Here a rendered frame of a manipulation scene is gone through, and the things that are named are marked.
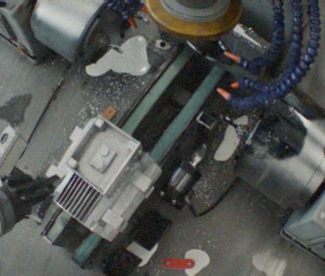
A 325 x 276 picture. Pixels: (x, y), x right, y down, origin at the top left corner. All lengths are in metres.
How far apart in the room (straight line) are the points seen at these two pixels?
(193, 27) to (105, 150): 0.31
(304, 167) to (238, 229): 0.38
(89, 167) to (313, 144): 0.46
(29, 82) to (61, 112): 0.16
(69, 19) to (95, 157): 0.33
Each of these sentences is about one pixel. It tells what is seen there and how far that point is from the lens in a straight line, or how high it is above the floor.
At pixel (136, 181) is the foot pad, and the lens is 1.02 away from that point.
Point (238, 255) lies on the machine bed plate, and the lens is 1.29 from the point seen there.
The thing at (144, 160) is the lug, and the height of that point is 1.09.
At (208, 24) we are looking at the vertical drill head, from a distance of 0.84.
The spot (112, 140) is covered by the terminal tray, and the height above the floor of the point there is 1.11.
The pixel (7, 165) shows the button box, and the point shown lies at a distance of 1.11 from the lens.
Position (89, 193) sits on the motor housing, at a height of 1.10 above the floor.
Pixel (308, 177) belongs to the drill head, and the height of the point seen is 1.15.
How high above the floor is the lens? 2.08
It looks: 75 degrees down
